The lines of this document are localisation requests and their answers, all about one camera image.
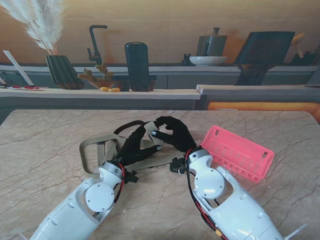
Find black kitchen faucet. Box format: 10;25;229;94
86;24;108;66

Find white pampas grass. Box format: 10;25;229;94
0;0;65;56

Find right arm red black cables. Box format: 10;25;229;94
186;149;226;240

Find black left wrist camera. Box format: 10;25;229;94
122;169;140;183

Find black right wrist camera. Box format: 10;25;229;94
169;156;188;175

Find white speckled bowl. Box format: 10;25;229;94
188;55;228;67

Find dark ribbed vase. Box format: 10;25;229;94
45;54;85;90

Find plate with red chillies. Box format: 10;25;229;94
6;85;45;91

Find left arm red black cables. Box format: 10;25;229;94
112;162;126;213

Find yellow wooden utensil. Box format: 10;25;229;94
290;32;307;59

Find pink plastic storage basket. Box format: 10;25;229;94
198;125;275;185

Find tall black appliance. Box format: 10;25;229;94
115;41;158;93

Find dark woven belt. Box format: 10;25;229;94
112;120;147;137

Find arm red black cables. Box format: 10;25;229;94
186;149;226;240
112;162;126;213

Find dark utensil holder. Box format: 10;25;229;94
291;51;316;67

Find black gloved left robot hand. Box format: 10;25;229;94
116;124;163;168

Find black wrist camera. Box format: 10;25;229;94
122;169;140;183
169;156;188;175

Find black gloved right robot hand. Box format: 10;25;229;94
151;116;198;153

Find small black ornament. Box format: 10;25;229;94
181;53;193;67

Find beige woven belt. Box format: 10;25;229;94
79;120;176;179

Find white slanted board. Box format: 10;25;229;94
2;49;34;86

